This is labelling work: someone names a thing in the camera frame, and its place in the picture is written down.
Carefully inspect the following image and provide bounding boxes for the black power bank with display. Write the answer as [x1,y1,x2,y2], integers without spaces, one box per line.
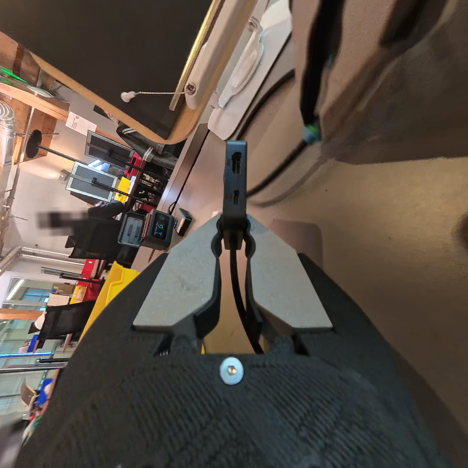
[118,209,175,251]

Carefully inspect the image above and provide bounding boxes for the grey framed dark panel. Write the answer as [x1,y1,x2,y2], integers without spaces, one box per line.
[65,162,118,202]
[85,130,133,161]

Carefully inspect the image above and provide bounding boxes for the yellow plastic bin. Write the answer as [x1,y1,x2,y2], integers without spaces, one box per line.
[78,261,141,342]

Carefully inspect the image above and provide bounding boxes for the green lit exit sign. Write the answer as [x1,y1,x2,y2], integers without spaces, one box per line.
[0,65,28,84]

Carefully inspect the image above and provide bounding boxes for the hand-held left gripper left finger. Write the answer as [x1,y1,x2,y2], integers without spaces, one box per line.
[133,214,223,339]

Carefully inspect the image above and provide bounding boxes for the black multiport hub adapter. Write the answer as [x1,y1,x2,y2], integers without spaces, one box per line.
[221,140,265,354]

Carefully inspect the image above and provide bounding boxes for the small black battery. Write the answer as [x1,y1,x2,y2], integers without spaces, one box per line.
[174,208,193,236]

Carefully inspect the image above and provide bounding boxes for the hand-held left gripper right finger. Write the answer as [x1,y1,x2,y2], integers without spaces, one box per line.
[244,215,334,341]

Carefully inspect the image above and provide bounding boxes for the thin black cable green plugs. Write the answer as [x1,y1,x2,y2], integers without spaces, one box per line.
[234,69,324,205]

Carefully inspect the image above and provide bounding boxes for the white paper notice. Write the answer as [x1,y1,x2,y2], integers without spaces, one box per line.
[66,111,97,136]

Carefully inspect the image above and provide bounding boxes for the wooden board with black panel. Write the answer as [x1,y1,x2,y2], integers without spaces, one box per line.
[0,0,227,145]

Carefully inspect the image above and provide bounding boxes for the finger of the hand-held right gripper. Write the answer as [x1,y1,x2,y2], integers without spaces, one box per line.
[320,0,468,165]
[291,0,347,125]

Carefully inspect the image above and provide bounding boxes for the black floor lamp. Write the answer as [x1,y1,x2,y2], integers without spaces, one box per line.
[25,129,161,176]

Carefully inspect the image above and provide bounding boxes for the silver ventilation duct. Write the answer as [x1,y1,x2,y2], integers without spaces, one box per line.
[0,99,19,205]

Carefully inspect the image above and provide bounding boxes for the wire arm with white tip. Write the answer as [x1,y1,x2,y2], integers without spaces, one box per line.
[121,83,197,103]

